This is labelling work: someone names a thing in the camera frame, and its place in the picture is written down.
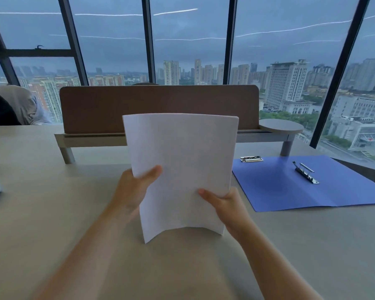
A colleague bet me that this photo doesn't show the person's left forearm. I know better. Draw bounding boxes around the person's left forearm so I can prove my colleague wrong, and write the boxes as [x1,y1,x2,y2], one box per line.
[31,207,140,300]

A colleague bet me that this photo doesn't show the brown desk divider panel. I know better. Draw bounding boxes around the brown desk divider panel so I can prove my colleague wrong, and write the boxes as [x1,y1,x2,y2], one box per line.
[59,84,260,135]

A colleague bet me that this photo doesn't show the black window frame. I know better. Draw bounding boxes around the black window frame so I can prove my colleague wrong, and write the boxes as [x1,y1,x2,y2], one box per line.
[0,0,375,149]

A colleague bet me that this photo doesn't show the grey desk cable tray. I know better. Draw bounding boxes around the grey desk cable tray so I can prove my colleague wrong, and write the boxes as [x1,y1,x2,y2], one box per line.
[54,129,296,165]

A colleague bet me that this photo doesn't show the white paper sheets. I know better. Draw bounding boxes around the white paper sheets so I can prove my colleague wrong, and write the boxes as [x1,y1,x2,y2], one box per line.
[122,113,239,244]

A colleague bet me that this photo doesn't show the blue file folder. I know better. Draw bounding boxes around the blue file folder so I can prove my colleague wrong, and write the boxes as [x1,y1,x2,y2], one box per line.
[231,154,375,213]

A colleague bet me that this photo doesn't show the grey office chair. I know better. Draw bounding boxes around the grey office chair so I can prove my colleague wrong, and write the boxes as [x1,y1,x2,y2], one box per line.
[0,85,52,125]

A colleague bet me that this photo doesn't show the person's right forearm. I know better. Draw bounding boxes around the person's right forearm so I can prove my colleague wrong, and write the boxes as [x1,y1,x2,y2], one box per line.
[231,222,324,300]

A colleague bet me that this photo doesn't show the person's left hand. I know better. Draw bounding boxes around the person's left hand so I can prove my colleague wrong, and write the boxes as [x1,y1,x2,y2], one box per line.
[107,165,163,221]

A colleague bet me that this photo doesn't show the metal lever folder clip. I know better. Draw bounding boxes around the metal lever folder clip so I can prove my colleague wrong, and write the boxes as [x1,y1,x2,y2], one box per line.
[292,161,320,185]

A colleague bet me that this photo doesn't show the person's right hand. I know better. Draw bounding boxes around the person's right hand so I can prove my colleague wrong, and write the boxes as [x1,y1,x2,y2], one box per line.
[198,187,254,238]

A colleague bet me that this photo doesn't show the round grey side shelf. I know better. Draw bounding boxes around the round grey side shelf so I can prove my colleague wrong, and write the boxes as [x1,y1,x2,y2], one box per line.
[258,119,304,134]

